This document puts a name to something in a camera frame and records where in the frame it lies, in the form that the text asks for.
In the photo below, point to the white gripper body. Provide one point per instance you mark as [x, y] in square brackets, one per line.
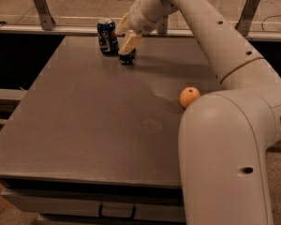
[136, 19]

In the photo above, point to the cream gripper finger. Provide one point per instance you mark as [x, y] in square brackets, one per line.
[131, 41]
[122, 26]

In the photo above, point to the dark blue rxbar wrapper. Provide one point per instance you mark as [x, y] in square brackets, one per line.
[128, 59]

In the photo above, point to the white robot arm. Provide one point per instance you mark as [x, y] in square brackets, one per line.
[223, 136]

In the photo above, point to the blue pepsi can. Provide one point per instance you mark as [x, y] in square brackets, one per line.
[108, 43]

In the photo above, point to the orange fruit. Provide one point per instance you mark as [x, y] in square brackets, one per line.
[188, 95]

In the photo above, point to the grey table with drawer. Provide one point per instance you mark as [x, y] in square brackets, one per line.
[92, 131]

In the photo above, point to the middle metal bracket post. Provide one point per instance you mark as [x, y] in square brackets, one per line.
[162, 28]

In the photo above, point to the metal bracket post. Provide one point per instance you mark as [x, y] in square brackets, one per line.
[247, 16]
[46, 20]
[162, 28]

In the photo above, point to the left metal bracket post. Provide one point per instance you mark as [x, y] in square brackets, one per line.
[46, 20]

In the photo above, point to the right metal bracket post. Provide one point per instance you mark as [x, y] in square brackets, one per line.
[247, 16]

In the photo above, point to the metal rail along window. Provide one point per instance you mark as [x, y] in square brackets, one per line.
[91, 31]

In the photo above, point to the black drawer handle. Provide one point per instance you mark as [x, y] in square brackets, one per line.
[114, 211]

